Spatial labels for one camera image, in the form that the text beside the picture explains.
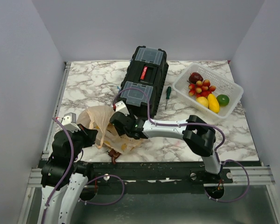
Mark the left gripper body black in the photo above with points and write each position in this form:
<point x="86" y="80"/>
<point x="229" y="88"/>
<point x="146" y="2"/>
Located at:
<point x="82" y="138"/>

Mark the brown faucet tap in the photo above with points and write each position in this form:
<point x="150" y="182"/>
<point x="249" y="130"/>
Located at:
<point x="114" y="155"/>

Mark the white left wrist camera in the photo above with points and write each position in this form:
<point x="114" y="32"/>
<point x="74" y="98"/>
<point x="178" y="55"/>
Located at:
<point x="69" y="122"/>

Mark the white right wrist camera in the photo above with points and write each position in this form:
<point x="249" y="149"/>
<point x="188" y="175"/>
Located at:
<point x="121" y="107"/>

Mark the yellow fake fruit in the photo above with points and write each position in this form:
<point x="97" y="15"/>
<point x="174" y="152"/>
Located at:
<point x="203" y="101"/>

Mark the white plastic basket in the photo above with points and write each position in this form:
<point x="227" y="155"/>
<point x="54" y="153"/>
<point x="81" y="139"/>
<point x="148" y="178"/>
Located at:
<point x="224" y="86"/>

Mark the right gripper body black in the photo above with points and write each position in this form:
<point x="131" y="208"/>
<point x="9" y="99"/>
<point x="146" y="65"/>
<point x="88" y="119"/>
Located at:
<point x="122" y="132"/>

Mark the green handled screwdriver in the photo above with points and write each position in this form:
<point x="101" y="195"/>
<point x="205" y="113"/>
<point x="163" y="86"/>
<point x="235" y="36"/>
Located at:
<point x="168" y="92"/>

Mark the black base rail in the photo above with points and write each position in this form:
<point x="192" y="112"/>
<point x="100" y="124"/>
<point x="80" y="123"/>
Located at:
<point x="150" y="178"/>

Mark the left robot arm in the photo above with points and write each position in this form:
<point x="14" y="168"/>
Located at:
<point x="63" y="178"/>

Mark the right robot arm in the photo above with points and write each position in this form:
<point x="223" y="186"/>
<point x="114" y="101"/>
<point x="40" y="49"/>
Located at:
<point x="199" y="136"/>

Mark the black plastic toolbox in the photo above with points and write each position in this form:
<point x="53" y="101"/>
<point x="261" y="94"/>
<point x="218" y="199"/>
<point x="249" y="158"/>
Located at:
<point x="143" y="83"/>

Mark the dark red fake apple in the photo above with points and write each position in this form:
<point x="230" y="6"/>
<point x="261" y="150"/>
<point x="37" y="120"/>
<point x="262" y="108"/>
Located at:
<point x="194" y="77"/>

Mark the yellow fake mango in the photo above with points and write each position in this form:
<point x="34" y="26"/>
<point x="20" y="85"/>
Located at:
<point x="213" y="103"/>

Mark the green fake fruit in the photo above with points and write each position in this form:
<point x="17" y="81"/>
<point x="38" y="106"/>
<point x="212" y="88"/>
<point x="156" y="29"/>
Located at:
<point x="223" y="100"/>

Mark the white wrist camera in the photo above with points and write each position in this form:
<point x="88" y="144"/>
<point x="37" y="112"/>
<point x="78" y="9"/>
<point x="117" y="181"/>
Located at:
<point x="121" y="107"/>
<point x="69" y="122"/>

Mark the red yellow cherry bunch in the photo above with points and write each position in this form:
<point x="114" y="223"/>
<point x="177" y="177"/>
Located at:
<point x="201" y="88"/>

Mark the translucent orange plastic bag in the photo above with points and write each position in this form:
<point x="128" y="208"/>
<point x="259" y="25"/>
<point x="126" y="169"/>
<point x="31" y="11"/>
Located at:
<point x="97" y="118"/>

